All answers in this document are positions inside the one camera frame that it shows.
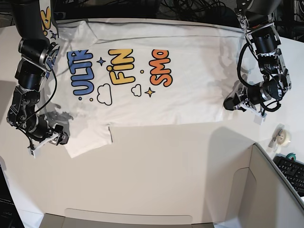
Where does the clear tape dispenser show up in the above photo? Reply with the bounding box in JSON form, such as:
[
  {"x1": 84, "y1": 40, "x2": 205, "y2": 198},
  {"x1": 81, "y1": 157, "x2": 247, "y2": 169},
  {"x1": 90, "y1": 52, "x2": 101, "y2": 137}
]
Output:
[{"x1": 268, "y1": 124, "x2": 291, "y2": 153}]

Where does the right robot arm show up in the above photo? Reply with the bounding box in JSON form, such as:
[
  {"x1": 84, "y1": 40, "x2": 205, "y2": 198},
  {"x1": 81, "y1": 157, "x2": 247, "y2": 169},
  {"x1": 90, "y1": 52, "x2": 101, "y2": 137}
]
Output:
[{"x1": 7, "y1": 0, "x2": 68, "y2": 154}]

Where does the grey cardboard box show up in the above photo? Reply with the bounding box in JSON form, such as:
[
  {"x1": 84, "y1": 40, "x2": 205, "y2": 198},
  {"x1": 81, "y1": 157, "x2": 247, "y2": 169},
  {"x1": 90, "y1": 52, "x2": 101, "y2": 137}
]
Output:
[{"x1": 39, "y1": 143, "x2": 304, "y2": 228}]

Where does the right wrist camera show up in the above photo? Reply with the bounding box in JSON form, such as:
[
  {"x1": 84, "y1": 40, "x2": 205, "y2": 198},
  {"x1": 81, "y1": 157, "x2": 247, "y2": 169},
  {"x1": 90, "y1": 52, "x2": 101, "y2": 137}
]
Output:
[{"x1": 28, "y1": 148, "x2": 41, "y2": 159}]

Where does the white printed t-shirt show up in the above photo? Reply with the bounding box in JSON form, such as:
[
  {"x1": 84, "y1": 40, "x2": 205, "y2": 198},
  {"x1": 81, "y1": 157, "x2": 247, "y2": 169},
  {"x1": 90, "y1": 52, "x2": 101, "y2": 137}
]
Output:
[{"x1": 41, "y1": 21, "x2": 244, "y2": 158}]

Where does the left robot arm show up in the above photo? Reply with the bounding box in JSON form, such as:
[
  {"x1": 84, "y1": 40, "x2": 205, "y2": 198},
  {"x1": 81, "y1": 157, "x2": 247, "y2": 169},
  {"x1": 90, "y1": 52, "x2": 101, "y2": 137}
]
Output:
[{"x1": 223, "y1": 0, "x2": 292, "y2": 118}]

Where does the grey flat panel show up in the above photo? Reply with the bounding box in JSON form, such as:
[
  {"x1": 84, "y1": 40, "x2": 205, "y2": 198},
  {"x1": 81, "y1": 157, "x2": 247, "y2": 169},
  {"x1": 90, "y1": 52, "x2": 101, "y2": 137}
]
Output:
[{"x1": 0, "y1": 80, "x2": 17, "y2": 123}]

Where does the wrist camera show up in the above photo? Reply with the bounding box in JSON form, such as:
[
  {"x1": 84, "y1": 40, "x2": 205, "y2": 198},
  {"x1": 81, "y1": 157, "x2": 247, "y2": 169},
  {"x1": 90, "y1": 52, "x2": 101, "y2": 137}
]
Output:
[
  {"x1": 254, "y1": 114, "x2": 266, "y2": 125},
  {"x1": 28, "y1": 148, "x2": 41, "y2": 159}
]

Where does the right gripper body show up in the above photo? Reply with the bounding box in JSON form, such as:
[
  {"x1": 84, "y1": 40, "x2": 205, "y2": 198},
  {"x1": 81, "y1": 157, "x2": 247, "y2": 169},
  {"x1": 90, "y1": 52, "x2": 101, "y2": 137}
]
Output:
[{"x1": 27, "y1": 115, "x2": 56, "y2": 149}]

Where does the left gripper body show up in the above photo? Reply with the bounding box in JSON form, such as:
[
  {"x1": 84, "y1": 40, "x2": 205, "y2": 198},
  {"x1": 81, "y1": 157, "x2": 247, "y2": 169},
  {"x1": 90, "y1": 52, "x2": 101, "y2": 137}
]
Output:
[{"x1": 234, "y1": 86, "x2": 270, "y2": 118}]

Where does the black keyboard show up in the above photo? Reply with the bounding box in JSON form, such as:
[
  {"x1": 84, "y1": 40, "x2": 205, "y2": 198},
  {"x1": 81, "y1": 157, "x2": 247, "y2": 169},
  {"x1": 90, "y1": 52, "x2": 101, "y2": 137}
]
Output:
[{"x1": 273, "y1": 156, "x2": 304, "y2": 197}]

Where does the green tape roll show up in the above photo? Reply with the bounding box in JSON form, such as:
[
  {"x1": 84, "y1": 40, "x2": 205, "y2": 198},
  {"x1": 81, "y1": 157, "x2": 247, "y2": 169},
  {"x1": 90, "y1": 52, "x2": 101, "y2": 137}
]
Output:
[{"x1": 286, "y1": 153, "x2": 296, "y2": 161}]

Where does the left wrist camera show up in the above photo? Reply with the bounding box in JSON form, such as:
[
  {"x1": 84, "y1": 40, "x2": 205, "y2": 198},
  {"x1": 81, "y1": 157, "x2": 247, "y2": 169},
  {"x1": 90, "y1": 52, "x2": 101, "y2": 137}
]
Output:
[{"x1": 254, "y1": 114, "x2": 266, "y2": 125}]

